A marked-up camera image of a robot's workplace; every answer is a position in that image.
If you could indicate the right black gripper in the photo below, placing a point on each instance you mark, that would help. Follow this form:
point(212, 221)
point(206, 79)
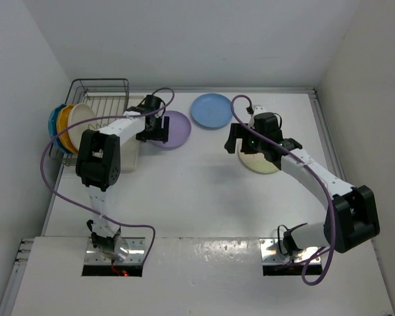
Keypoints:
point(236, 132)

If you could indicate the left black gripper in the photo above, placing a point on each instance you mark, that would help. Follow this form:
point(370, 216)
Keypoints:
point(160, 134)

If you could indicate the purple plate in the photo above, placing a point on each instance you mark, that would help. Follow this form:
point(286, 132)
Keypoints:
point(180, 129)

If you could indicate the beige green leaf plate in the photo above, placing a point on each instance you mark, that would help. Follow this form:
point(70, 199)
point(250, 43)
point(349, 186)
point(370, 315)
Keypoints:
point(255, 162)

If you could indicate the cream plate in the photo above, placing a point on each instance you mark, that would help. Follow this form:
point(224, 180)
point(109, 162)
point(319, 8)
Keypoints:
point(80, 112)

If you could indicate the teal polka dot plate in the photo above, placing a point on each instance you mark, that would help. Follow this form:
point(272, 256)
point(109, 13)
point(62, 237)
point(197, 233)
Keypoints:
point(52, 128)

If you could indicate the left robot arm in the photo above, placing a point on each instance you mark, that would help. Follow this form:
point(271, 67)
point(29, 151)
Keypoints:
point(99, 166)

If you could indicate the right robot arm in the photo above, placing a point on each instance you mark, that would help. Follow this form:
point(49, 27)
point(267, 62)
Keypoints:
point(351, 218)

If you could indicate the blue plate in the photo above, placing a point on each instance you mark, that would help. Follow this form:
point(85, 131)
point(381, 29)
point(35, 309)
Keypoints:
point(211, 110)

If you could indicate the cream drip tray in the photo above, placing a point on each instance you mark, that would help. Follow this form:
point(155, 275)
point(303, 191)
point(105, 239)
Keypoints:
point(131, 154)

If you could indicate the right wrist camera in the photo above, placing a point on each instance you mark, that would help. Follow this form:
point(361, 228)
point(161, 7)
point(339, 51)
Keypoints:
point(253, 111)

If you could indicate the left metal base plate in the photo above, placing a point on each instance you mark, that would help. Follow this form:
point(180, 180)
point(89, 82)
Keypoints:
point(135, 253)

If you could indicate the metal base plate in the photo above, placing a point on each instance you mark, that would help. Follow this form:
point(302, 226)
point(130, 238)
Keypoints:
point(135, 253)
point(273, 253)

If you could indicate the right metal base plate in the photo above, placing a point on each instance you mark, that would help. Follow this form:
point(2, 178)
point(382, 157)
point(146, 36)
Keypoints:
point(273, 253)

